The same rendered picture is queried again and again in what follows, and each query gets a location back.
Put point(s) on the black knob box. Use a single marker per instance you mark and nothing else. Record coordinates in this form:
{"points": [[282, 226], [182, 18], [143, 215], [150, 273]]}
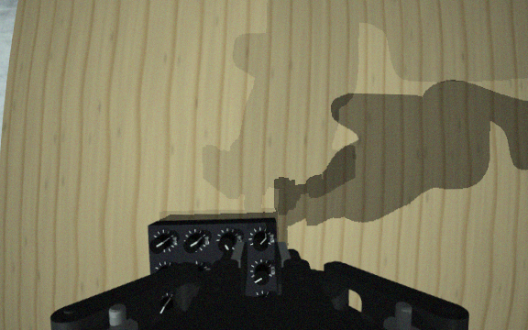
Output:
{"points": [[171, 240]]}

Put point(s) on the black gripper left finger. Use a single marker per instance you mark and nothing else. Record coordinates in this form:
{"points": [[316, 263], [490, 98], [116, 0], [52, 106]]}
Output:
{"points": [[136, 304]]}

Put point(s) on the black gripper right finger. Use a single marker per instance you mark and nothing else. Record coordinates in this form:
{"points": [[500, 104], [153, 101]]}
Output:
{"points": [[383, 302]]}

